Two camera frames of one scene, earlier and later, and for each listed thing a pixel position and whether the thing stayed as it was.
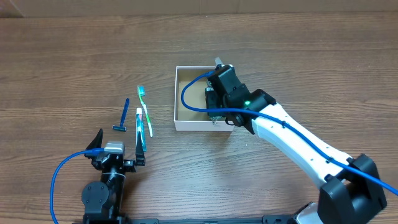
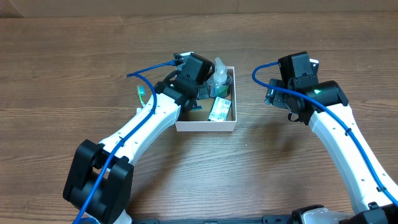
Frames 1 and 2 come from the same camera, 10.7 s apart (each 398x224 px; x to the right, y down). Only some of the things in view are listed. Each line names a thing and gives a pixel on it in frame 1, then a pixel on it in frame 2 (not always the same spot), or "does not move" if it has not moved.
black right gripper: x=211 y=101 -> x=274 y=94
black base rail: x=267 y=219 does not move
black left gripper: x=116 y=162 -> x=202 y=91
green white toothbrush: x=141 y=92 does not move
